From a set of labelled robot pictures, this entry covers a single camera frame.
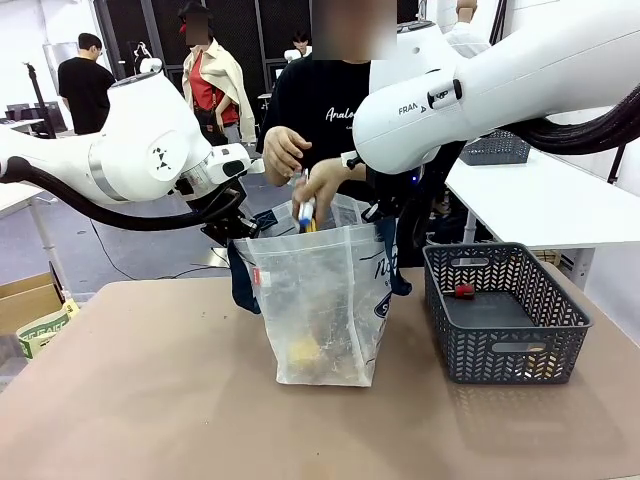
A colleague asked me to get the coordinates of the white blue tube pack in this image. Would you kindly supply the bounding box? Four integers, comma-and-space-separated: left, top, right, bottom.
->
292, 168, 320, 235

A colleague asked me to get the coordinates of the grey metal panel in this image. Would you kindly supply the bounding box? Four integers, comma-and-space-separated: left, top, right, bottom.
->
42, 42, 80, 76

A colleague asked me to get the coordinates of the mannequin with cream jacket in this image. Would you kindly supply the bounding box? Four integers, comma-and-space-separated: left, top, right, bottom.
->
180, 0, 257, 147

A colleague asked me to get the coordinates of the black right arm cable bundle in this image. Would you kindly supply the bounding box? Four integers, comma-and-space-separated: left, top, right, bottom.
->
482, 82, 640, 157

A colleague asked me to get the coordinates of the person's right hand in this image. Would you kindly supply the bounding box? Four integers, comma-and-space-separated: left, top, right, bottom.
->
262, 125, 314, 189

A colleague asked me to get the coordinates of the white black background robot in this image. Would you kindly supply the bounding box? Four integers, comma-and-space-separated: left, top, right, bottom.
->
128, 42, 164, 81

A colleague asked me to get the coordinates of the seated person white shirt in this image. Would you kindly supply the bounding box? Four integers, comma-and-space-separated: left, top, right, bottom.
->
283, 28, 314, 62

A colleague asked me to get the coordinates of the mannequin with white shirt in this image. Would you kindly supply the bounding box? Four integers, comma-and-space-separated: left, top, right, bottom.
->
446, 0, 492, 60

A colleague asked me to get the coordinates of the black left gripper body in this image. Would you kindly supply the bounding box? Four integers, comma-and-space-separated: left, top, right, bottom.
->
201, 188, 248, 241

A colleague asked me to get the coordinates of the grey plastic lattice basket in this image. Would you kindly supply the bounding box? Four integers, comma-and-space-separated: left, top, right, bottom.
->
458, 129, 532, 167
422, 242, 595, 385

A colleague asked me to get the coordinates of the black monitor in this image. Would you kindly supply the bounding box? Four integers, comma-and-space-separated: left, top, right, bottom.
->
33, 101, 66, 135

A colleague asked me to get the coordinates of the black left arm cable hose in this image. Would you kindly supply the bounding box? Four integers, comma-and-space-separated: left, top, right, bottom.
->
0, 156, 246, 232

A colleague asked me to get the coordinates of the green white paper bag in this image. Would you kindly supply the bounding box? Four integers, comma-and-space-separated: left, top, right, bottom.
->
17, 298, 81, 360

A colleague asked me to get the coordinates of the standing man black T-shirt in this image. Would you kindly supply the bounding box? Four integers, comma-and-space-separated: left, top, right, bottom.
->
57, 33, 117, 136

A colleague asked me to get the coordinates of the white side table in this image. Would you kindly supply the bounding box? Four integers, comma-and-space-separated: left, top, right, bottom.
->
443, 147, 640, 301

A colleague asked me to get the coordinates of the person in black T-shirt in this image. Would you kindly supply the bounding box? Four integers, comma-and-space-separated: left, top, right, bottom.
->
255, 0, 374, 201

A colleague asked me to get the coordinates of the yellow packaged item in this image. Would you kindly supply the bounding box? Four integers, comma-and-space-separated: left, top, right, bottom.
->
523, 342, 555, 377

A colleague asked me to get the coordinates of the person's left hand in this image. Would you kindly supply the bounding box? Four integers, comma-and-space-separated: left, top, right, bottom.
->
291, 158, 352, 234

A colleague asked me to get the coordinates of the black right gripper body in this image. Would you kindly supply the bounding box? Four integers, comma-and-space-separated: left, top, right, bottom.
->
372, 148, 452, 217

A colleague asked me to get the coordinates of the black slanted stand pole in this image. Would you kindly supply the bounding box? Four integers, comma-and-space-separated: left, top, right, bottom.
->
607, 82, 640, 185

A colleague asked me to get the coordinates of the brown cardboard box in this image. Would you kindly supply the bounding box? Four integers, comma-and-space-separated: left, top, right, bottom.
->
0, 272, 69, 335

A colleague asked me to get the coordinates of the black tripod stand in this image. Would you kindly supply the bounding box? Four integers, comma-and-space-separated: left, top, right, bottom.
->
22, 62, 57, 139

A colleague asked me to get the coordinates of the translucent plastic shopping bag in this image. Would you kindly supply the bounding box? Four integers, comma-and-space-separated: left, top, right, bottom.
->
227, 192, 414, 387

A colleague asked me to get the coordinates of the yellow round snack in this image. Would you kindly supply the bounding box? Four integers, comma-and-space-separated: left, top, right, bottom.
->
291, 335, 322, 365

